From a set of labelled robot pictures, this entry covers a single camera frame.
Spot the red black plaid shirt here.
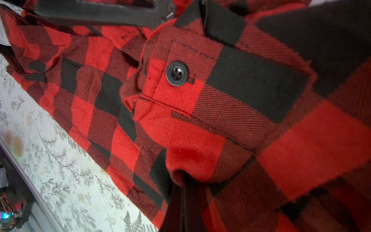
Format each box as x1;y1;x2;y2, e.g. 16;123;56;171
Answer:
1;1;371;232

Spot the aluminium front rail frame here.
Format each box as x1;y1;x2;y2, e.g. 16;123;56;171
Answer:
1;142;64;232

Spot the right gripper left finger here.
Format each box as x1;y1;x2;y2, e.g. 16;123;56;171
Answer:
159;186;184;232

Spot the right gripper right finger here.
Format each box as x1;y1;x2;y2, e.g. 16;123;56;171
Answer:
184;179;207;232

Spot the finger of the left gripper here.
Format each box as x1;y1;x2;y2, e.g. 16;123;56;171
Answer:
34;1;176;28

